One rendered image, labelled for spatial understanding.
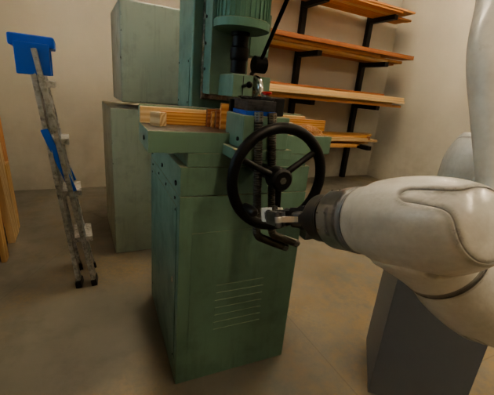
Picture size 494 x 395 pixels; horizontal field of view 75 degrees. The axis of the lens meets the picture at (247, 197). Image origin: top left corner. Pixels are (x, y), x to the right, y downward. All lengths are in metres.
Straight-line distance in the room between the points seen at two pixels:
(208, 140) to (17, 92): 2.62
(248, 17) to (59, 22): 2.51
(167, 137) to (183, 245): 0.33
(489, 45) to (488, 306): 0.36
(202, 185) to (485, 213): 0.76
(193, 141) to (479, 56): 0.66
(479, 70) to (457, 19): 4.10
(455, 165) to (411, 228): 0.85
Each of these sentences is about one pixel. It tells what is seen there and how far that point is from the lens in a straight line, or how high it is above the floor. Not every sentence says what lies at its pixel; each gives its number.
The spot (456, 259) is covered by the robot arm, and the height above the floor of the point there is 0.89.
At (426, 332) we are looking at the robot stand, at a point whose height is 0.32.
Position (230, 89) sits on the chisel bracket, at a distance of 1.09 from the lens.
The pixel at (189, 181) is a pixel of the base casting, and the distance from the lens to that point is 0.95.
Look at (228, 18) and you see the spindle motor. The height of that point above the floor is 1.22.
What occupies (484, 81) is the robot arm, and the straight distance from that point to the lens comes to 0.59.
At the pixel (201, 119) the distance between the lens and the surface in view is 1.09.
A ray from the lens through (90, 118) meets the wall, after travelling 3.40.
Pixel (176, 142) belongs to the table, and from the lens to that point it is 0.92.
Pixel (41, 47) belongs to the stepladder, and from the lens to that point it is 1.65.
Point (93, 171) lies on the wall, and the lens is 3.49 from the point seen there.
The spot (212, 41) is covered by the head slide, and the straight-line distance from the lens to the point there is 1.20.
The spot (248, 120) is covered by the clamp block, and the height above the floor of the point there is 0.95.
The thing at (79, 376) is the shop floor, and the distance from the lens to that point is 1.45.
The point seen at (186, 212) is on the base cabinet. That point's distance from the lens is 0.98.
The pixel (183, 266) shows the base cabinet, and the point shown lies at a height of 0.48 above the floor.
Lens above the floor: 1.02
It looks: 18 degrees down
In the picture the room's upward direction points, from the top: 5 degrees clockwise
